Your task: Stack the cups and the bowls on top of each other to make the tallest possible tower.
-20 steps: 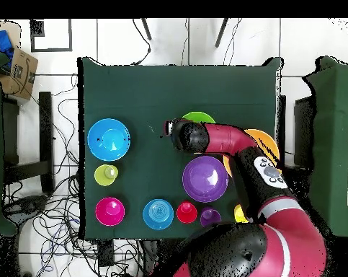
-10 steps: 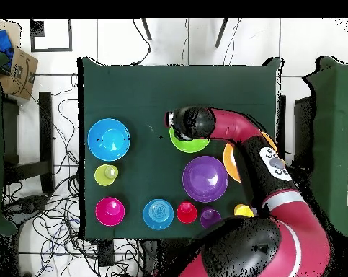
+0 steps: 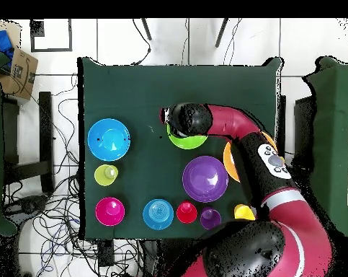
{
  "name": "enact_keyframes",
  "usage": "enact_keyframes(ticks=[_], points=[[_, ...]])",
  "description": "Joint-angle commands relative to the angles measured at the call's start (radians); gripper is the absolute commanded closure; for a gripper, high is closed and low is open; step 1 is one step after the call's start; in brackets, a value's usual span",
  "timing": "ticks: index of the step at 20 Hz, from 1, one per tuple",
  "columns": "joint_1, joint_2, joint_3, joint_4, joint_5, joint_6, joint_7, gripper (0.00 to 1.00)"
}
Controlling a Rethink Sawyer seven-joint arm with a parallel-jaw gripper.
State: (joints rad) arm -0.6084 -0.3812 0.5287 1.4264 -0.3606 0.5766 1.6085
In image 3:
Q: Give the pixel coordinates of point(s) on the small blue bowl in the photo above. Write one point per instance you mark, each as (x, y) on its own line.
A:
(158, 215)

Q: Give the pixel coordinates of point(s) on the pale yellow translucent cup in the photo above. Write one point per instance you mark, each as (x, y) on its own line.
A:
(104, 176)

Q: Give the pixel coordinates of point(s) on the black power strip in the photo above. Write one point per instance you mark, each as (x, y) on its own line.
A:
(106, 254)

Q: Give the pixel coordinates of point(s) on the black tripod leg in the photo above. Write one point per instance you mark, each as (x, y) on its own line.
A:
(146, 28)
(221, 33)

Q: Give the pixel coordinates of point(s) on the large orange bowl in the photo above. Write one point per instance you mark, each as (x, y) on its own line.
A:
(229, 164)

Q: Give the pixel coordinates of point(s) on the green bowl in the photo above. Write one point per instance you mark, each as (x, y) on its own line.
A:
(188, 142)

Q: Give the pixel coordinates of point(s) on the purple bowl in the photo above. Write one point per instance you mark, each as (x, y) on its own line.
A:
(205, 179)

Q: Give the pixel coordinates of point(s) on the small red bowl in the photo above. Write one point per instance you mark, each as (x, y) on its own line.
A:
(110, 212)

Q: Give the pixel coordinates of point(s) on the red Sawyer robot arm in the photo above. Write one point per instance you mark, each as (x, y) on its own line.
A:
(231, 118)

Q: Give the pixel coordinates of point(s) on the black square floor frame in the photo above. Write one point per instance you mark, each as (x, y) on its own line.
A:
(51, 50)

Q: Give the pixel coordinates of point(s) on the dark green tablecloth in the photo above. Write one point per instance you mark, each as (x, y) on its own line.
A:
(176, 83)

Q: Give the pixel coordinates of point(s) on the blue bag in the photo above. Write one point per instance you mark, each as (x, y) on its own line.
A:
(2, 39)

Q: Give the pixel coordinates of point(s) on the flat cardboard sheet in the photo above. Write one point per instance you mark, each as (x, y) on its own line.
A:
(13, 28)

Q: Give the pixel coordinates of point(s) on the orange yellow cup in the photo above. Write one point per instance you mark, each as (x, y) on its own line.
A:
(242, 212)

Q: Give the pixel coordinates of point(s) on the cardboard box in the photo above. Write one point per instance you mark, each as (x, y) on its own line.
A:
(23, 72)

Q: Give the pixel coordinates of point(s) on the black metal stand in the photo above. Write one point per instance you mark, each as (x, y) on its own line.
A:
(46, 129)

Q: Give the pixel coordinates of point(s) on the red cup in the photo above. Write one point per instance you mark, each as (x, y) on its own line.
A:
(186, 213)

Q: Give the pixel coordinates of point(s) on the purple cup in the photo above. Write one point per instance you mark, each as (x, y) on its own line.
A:
(210, 219)

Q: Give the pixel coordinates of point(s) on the black floor device with knob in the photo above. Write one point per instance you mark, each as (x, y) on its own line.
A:
(26, 206)

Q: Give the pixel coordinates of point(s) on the large blue bowl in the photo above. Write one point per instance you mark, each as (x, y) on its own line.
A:
(108, 139)

